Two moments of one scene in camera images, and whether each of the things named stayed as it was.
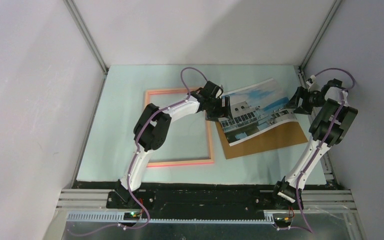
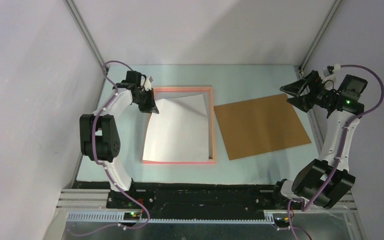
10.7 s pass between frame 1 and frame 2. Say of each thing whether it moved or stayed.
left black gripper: moved
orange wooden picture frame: stayed
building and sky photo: moved
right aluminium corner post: stayed
